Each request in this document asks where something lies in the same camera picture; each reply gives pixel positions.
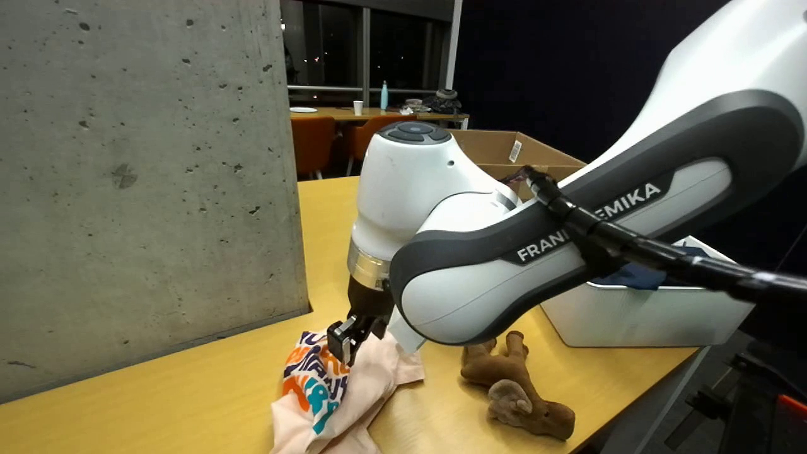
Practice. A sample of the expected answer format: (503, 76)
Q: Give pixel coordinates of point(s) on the orange chair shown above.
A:
(313, 142)
(365, 135)

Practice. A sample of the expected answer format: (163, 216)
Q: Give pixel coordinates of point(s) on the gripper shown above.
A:
(369, 299)

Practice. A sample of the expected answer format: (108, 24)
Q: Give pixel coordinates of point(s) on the brown plush toy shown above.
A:
(517, 391)

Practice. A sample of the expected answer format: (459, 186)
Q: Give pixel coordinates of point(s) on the pink shirt with colourful print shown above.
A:
(372, 378)

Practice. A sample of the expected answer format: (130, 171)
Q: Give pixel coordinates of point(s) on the white plate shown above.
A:
(303, 110)

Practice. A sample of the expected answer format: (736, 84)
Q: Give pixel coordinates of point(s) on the teal bottle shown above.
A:
(384, 96)

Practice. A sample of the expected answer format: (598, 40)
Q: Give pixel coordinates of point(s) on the window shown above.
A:
(397, 44)

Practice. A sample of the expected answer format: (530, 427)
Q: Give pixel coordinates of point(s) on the dark bag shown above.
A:
(441, 101)

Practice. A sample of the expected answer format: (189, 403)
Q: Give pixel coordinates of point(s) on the dark blue cloth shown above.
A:
(637, 277)

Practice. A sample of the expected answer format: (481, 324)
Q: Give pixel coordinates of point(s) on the white plastic bin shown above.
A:
(630, 315)

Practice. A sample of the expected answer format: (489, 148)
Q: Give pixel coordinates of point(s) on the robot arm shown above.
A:
(441, 277)

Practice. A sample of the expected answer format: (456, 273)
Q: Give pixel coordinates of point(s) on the white paper cup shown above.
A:
(358, 108)

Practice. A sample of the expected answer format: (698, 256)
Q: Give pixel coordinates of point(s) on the wooden table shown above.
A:
(340, 115)

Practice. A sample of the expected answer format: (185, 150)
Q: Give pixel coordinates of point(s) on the cardboard box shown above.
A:
(492, 148)

